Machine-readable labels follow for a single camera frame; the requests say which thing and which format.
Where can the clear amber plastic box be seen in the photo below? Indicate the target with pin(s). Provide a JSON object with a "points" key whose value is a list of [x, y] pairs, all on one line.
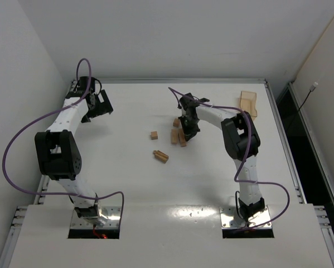
{"points": [[247, 102]]}

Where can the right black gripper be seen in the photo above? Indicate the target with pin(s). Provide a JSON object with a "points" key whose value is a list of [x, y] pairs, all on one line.
{"points": [[189, 124]]}

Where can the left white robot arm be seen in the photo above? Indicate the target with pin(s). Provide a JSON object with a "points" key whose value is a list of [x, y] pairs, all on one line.
{"points": [[58, 154]]}

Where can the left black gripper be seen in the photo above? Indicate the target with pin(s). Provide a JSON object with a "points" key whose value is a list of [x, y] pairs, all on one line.
{"points": [[100, 105]]}

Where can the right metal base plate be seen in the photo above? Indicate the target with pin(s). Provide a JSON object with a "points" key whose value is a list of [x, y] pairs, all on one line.
{"points": [[230, 219]]}

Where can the small wood cube block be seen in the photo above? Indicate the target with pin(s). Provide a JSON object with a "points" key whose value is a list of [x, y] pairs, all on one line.
{"points": [[154, 135]]}

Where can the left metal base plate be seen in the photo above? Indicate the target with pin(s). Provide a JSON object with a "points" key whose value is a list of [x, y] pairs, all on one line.
{"points": [[108, 218]]}

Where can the grooved wood block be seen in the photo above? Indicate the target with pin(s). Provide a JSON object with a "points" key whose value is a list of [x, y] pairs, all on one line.
{"points": [[161, 156]]}

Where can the long wood block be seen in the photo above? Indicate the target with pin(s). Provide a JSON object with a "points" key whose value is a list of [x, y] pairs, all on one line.
{"points": [[181, 137], [174, 136]]}

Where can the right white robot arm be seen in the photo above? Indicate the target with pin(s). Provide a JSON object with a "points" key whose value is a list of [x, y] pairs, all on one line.
{"points": [[241, 142]]}

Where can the metal base plate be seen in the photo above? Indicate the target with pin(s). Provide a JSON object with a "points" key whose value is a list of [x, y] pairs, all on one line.
{"points": [[230, 219], [108, 218]]}

